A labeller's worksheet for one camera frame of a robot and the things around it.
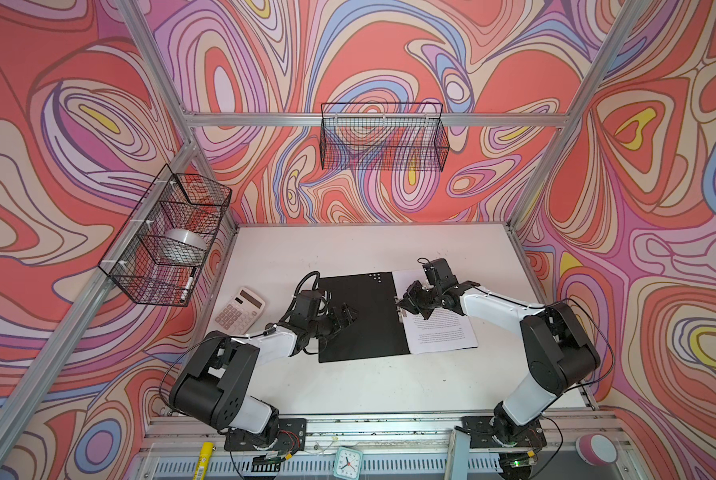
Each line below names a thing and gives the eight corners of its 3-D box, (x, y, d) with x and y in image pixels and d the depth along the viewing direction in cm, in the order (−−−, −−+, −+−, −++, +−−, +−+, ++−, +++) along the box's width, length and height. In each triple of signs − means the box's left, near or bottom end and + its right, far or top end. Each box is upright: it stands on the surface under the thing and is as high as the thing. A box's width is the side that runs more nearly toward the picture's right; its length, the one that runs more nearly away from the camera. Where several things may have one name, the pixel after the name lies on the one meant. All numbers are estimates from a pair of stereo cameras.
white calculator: (217, 323, 95) (212, 318, 92) (245, 291, 102) (241, 285, 100) (244, 337, 91) (240, 333, 89) (270, 303, 99) (268, 298, 96)
